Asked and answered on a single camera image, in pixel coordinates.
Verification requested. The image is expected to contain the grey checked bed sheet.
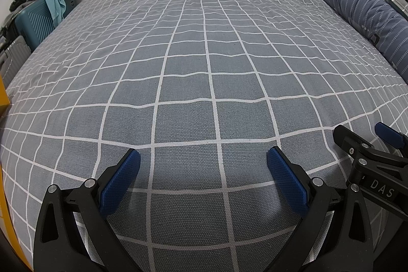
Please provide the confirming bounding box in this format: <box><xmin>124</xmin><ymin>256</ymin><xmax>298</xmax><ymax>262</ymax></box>
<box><xmin>0</xmin><ymin>0</ymin><xmax>408</xmax><ymax>272</ymax></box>

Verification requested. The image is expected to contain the blue striped pillow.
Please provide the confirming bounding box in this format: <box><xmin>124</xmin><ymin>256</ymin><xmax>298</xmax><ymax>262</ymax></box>
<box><xmin>315</xmin><ymin>0</ymin><xmax>408</xmax><ymax>81</ymax></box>

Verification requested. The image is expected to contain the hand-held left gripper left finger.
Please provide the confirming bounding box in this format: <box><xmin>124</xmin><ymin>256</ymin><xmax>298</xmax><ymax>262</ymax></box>
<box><xmin>33</xmin><ymin>148</ymin><xmax>150</xmax><ymax>272</ymax></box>

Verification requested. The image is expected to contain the teal suitcase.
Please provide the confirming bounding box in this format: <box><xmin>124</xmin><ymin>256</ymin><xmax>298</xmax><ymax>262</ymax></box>
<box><xmin>14</xmin><ymin>0</ymin><xmax>77</xmax><ymax>51</ymax></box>

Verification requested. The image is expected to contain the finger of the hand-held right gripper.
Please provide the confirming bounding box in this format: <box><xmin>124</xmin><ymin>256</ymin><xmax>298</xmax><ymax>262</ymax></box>
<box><xmin>333</xmin><ymin>125</ymin><xmax>372</xmax><ymax>164</ymax></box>
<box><xmin>374</xmin><ymin>122</ymin><xmax>408</xmax><ymax>153</ymax></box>

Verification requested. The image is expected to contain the blue and yellow cardboard box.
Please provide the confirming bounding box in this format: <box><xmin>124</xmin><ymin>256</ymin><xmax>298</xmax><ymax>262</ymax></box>
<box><xmin>0</xmin><ymin>73</ymin><xmax>24</xmax><ymax>263</ymax></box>

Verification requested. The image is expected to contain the grey suitcase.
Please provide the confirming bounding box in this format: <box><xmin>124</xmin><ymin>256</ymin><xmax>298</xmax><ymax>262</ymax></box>
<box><xmin>0</xmin><ymin>34</ymin><xmax>32</xmax><ymax>84</ymax></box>

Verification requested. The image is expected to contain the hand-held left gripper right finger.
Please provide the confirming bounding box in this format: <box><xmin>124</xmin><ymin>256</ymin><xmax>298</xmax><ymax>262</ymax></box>
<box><xmin>266</xmin><ymin>146</ymin><xmax>383</xmax><ymax>272</ymax></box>

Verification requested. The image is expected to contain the teal cloth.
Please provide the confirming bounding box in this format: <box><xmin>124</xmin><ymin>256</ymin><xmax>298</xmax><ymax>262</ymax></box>
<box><xmin>43</xmin><ymin>0</ymin><xmax>66</xmax><ymax>25</ymax></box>

